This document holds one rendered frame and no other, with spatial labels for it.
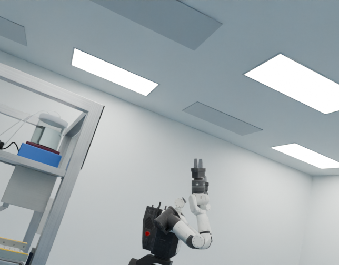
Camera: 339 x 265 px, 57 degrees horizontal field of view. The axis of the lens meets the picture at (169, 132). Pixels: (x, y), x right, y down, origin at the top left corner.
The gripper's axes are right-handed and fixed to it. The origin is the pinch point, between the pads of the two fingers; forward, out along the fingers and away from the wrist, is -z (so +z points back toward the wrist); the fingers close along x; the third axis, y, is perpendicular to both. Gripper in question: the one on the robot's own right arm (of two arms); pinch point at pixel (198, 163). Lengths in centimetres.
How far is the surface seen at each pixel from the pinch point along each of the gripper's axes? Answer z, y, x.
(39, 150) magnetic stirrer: -4, -34, -90
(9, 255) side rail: 43, -30, -103
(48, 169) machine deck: 5, -20, -92
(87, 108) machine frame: -25, -14, -77
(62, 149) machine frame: -11, -101, -37
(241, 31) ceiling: -117, -4, 72
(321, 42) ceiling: -102, 53, 101
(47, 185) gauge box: 13, -44, -79
